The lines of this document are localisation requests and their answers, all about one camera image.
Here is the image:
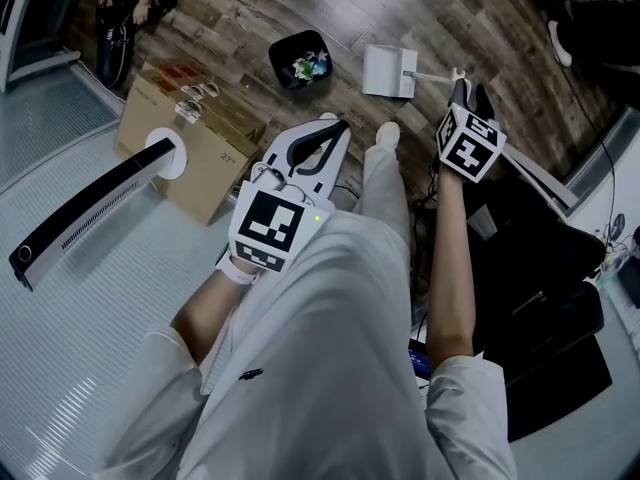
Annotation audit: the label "person's white shirt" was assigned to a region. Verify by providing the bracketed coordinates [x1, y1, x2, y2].
[97, 207, 519, 480]

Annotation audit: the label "black oval case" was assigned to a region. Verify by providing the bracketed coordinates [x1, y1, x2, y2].
[94, 2, 135, 89]

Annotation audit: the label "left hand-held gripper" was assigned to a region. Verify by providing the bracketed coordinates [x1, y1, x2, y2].
[227, 118, 352, 275]

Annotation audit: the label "person's right white shoe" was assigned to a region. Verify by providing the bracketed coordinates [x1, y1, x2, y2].
[373, 120, 402, 148]

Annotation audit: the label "pile of colourful paper scraps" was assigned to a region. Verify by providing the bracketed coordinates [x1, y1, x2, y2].
[291, 47, 332, 80]

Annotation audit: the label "person's left forearm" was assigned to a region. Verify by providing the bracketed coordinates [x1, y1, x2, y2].
[169, 267, 251, 369]

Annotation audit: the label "black trash bin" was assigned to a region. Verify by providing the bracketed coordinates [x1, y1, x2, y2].
[267, 29, 335, 91]

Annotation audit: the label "white office desk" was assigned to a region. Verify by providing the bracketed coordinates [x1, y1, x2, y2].
[499, 102, 640, 469]

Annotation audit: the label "black desktop monitor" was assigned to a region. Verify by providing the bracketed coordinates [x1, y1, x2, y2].
[616, 253, 640, 313]

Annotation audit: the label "black box with blue label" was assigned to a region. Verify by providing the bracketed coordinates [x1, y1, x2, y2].
[406, 336, 432, 383]

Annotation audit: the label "black mesh office chair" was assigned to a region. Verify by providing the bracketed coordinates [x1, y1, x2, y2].
[462, 167, 609, 384]

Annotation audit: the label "white dustpan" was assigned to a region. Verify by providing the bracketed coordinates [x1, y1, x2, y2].
[360, 42, 467, 100]

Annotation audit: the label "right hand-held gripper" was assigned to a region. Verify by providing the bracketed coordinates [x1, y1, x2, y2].
[435, 77, 509, 185]

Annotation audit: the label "black desk mat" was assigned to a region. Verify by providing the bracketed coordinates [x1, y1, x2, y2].
[502, 335, 615, 444]

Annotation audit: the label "tangle of desk cables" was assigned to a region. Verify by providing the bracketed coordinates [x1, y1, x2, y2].
[594, 211, 640, 272]

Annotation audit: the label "pale pink wristwatch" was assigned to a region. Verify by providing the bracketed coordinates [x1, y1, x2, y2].
[214, 253, 262, 288]

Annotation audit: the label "black floor cables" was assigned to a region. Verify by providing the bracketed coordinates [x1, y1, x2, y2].
[409, 162, 441, 299]

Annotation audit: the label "brown cardboard box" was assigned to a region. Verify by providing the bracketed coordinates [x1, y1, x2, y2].
[113, 65, 269, 227]

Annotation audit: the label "person's right forearm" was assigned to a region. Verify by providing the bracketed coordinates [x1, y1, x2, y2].
[427, 170, 476, 364]

